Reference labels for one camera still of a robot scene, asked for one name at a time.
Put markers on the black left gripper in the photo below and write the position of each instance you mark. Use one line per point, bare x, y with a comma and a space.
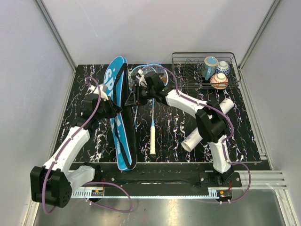
114, 109

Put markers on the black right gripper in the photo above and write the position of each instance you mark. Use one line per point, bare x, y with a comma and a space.
131, 100

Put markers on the blue sport racket bag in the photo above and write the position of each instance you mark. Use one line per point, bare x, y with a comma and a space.
122, 125

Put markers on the blue badminton racket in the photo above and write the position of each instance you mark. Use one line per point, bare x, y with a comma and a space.
164, 77
132, 80

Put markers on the white shuttlecock tube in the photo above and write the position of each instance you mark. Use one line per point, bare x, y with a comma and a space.
211, 125

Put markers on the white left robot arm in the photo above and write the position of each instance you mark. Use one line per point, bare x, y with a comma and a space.
52, 183

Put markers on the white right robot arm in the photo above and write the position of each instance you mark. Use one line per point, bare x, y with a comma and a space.
170, 96

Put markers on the blue ceramic mug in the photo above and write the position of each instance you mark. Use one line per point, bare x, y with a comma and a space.
208, 67

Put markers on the red white patterned bowl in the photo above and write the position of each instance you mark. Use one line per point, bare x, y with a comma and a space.
219, 81

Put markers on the blue white patterned bowl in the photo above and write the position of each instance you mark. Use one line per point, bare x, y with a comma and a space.
223, 67

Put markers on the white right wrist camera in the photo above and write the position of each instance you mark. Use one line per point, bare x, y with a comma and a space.
141, 80

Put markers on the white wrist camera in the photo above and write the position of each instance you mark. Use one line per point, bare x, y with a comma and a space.
101, 89
141, 80

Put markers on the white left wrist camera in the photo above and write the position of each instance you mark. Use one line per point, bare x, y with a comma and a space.
101, 89

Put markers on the black wire dish basket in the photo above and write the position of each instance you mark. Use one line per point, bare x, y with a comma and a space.
187, 67

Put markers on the aluminium frame post left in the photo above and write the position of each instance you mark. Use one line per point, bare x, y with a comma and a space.
53, 29

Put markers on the aluminium frame post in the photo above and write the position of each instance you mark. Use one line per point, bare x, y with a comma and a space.
264, 24
53, 29

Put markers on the aluminium frame post right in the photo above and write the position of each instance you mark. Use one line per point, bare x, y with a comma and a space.
264, 24

